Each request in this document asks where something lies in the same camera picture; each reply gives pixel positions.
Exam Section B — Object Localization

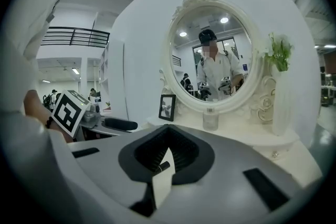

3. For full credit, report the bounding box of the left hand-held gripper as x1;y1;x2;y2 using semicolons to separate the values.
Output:
51;89;139;138

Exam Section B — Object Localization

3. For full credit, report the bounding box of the black balcony railing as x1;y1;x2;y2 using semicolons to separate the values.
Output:
40;26;111;48

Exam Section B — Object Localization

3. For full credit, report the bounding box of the oval white framed mirror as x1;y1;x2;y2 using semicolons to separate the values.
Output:
159;0;277;124

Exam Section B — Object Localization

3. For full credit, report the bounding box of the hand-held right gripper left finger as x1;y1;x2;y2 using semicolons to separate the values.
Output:
68;124;170;218

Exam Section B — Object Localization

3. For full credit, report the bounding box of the person's left forearm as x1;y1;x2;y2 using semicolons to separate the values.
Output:
23;89;74;144

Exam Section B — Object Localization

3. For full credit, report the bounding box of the white ribbed vase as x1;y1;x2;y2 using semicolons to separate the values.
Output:
271;64;297;137

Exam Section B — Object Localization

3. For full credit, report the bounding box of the white dressing table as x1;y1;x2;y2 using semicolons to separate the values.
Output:
145;112;324;209

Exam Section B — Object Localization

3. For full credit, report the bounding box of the black picture frame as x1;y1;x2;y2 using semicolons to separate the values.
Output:
158;93;177;122

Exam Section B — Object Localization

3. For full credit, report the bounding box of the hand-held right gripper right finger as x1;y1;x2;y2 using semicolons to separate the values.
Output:
167;125;303;219

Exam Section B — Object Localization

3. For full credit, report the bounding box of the person's white shirt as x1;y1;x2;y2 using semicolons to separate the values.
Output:
2;0;82;113

